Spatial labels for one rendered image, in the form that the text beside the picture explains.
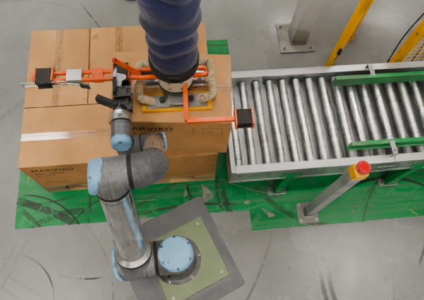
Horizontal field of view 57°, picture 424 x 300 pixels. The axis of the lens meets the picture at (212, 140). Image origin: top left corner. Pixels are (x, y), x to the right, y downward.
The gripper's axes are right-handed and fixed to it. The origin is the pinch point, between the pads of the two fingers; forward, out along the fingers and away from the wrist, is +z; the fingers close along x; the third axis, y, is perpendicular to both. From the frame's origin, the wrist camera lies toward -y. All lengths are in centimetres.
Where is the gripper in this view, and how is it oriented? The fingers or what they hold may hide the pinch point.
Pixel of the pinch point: (115, 74)
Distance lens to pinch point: 190.7
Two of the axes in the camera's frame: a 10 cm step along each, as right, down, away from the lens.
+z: -1.0, -9.2, 3.8
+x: 0.3, -3.8, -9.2
